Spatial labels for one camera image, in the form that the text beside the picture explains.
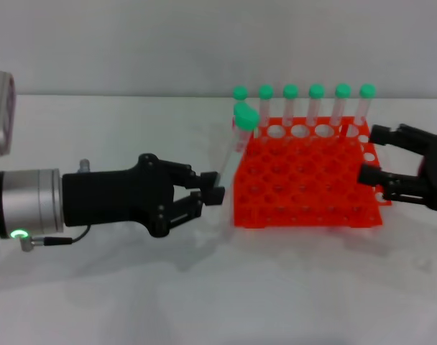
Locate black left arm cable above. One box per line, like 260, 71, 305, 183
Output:
19, 225, 90, 253

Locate orange test tube rack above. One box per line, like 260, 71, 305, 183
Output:
231, 115, 392, 229

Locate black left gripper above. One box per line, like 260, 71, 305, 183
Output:
62, 153, 226, 238

